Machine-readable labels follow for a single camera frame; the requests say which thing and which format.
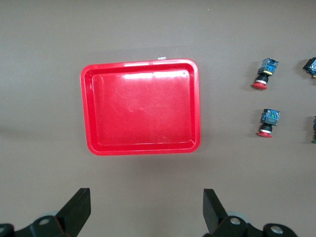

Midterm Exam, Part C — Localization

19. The red mushroom push button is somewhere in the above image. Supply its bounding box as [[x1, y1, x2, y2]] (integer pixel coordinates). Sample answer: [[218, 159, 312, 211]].
[[256, 108, 281, 138], [251, 58, 280, 90]]

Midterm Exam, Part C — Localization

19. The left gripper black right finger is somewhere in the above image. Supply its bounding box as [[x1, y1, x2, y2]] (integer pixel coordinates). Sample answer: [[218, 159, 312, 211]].
[[203, 189, 297, 237]]

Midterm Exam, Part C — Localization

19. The brown table cover mat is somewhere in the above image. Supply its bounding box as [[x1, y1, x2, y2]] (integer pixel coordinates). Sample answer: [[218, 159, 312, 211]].
[[0, 0, 316, 237]]

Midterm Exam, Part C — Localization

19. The red plastic tray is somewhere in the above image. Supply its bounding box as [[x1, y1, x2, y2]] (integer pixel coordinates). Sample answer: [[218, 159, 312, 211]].
[[79, 58, 201, 157]]

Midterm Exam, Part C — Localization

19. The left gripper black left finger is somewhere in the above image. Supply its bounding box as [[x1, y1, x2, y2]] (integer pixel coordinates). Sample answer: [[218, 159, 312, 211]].
[[0, 188, 91, 237]]

